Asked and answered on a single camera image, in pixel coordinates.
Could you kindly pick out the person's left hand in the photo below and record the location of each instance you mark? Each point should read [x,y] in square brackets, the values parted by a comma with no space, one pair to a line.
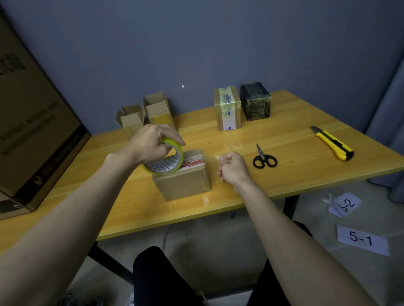
[151,142]

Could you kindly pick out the person's right hand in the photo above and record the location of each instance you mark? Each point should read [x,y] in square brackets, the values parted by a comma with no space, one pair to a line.
[233,170]

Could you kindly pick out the yellow tape roll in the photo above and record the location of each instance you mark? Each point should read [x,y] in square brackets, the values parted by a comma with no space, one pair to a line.
[161,166]

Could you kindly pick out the small carton yellow tape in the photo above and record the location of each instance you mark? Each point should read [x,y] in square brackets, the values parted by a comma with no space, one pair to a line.
[157,110]

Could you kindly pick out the small carton red label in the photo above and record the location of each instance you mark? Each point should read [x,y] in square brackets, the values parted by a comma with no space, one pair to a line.
[183,186]

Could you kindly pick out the brown box with white label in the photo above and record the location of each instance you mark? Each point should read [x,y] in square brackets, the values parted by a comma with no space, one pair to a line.
[227,110]

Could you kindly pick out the black cardboard box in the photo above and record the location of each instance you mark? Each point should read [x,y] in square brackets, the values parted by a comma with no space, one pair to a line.
[255,101]

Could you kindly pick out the person's right forearm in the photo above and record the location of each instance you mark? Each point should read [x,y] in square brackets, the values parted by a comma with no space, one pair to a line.
[300,252]

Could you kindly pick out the person's left forearm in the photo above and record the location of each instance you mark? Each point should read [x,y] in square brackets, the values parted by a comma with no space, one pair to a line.
[63,227]

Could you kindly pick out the person's black trousers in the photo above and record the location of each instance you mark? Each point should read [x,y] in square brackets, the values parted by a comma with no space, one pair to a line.
[157,277]

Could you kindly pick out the black table leg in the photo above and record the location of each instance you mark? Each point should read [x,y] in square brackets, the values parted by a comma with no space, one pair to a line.
[290,206]
[110,264]

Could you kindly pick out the yellow utility knife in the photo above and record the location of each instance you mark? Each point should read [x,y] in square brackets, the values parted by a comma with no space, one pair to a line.
[334,145]

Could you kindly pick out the large flat brown carton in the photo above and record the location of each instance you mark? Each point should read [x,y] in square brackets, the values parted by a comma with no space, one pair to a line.
[34,126]

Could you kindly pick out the wide white paper floor label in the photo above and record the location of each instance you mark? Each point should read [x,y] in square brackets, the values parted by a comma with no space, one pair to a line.
[363,239]

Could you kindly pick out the grey pleated curtain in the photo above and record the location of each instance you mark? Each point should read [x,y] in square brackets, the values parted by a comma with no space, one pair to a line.
[388,142]

